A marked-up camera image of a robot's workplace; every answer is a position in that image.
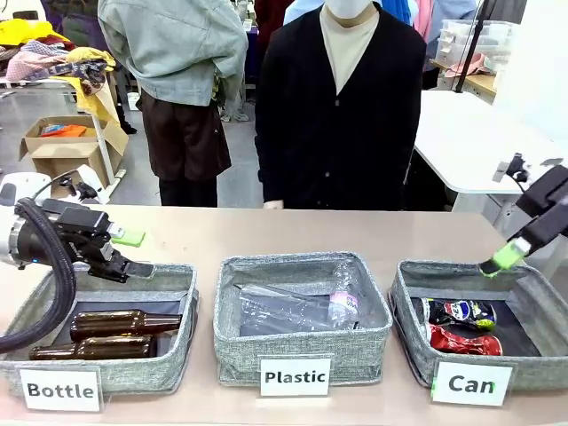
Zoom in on grey fabric basket plastic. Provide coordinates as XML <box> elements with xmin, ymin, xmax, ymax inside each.
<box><xmin>213</xmin><ymin>251</ymin><xmax>394</xmax><ymax>387</ymax></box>

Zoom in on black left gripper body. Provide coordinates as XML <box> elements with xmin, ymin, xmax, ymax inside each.
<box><xmin>24</xmin><ymin>198</ymin><xmax>117</xmax><ymax>275</ymax></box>

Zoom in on white label reading Bottle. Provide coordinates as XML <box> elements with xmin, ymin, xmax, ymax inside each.
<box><xmin>19</xmin><ymin>367</ymin><xmax>101</xmax><ymax>412</ymax></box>

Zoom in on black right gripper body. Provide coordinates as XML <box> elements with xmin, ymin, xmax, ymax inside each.
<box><xmin>509</xmin><ymin>165</ymin><xmax>568</xmax><ymax>258</ymax></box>

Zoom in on crushed dark Pepsi can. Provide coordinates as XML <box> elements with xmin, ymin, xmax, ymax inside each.
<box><xmin>420</xmin><ymin>296</ymin><xmax>498</xmax><ymax>333</ymax></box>

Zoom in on open cardboard box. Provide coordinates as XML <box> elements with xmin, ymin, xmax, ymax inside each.
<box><xmin>18</xmin><ymin>114</ymin><xmax>130</xmax><ymax>199</ymax></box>

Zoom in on person in black cardigan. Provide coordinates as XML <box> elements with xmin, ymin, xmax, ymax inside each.
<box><xmin>255</xmin><ymin>0</ymin><xmax>428</xmax><ymax>211</ymax></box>

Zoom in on orange cloth in box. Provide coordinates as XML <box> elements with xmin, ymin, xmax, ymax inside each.
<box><xmin>42</xmin><ymin>123</ymin><xmax>89</xmax><ymax>138</ymax></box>

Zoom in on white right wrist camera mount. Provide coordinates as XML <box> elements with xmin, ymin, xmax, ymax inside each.
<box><xmin>491</xmin><ymin>152</ymin><xmax>565</xmax><ymax>188</ymax></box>

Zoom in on white label reading Plastic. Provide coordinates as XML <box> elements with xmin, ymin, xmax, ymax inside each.
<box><xmin>259</xmin><ymin>358</ymin><xmax>332</xmax><ymax>398</ymax></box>

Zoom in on grey fabric basket can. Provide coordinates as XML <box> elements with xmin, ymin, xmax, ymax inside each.
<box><xmin>389</xmin><ymin>259</ymin><xmax>568</xmax><ymax>392</ymax></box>

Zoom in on grey fabric basket bottle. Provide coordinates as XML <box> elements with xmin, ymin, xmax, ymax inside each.
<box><xmin>0</xmin><ymin>262</ymin><xmax>200</xmax><ymax>397</ymax></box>

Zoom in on clear plastic bottle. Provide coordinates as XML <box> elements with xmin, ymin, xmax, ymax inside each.
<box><xmin>238</xmin><ymin>261</ymin><xmax>361</xmax><ymax>332</ymax></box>

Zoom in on white clothes table frame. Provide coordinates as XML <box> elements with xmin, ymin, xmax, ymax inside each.
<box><xmin>0</xmin><ymin>75</ymin><xmax>128</xmax><ymax>193</ymax></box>

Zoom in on clear plastic storage boxes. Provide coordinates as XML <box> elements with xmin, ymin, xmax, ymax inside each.
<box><xmin>434</xmin><ymin>19</ymin><xmax>519</xmax><ymax>67</ymax></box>

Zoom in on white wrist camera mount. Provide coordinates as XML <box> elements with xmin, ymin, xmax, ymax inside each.
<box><xmin>51</xmin><ymin>163</ymin><xmax>110</xmax><ymax>206</ymax></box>
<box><xmin>491</xmin><ymin>152</ymin><xmax>565</xmax><ymax>188</ymax></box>

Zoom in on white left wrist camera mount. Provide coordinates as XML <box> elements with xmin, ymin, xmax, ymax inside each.
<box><xmin>51</xmin><ymin>163</ymin><xmax>110</xmax><ymax>206</ymax></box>

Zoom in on black corrugated cable hose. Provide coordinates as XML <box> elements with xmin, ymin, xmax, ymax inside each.
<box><xmin>0</xmin><ymin>197</ymin><xmax>78</xmax><ymax>355</ymax></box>

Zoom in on crushed red can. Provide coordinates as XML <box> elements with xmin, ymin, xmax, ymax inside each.
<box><xmin>426</xmin><ymin>322</ymin><xmax>504</xmax><ymax>357</ymax></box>

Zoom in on white background table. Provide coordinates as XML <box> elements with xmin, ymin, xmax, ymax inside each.
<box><xmin>412</xmin><ymin>90</ymin><xmax>558</xmax><ymax>214</ymax></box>

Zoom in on pink cloth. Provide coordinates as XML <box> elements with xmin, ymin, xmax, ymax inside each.
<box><xmin>443</xmin><ymin>52</ymin><xmax>494</xmax><ymax>79</ymax></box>

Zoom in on person in blue shirt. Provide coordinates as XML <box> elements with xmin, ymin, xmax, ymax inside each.
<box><xmin>282</xmin><ymin>0</ymin><xmax>327</xmax><ymax>27</ymax></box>

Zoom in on black slanted pole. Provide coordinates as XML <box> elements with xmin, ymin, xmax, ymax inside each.
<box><xmin>454</xmin><ymin>0</ymin><xmax>499</xmax><ymax>94</ymax></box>

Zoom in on pile of colourful clothes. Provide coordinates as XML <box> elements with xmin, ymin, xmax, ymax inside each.
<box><xmin>0</xmin><ymin>18</ymin><xmax>117</xmax><ymax>97</ymax></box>

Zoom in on person in green jacket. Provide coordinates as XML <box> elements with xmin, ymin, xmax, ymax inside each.
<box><xmin>97</xmin><ymin>0</ymin><xmax>249</xmax><ymax>208</ymax></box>

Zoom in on brown glass bottle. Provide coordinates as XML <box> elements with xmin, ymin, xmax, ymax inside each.
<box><xmin>28</xmin><ymin>335</ymin><xmax>159</xmax><ymax>361</ymax></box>
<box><xmin>69</xmin><ymin>310</ymin><xmax>184</xmax><ymax>343</ymax></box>

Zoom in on white label reading Can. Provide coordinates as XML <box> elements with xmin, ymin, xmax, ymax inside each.
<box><xmin>430</xmin><ymin>360</ymin><xmax>513</xmax><ymax>406</ymax></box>

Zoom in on yellow hanging cloth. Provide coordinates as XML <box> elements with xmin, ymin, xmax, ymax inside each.
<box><xmin>61</xmin><ymin>75</ymin><xmax>130</xmax><ymax>156</ymax></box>

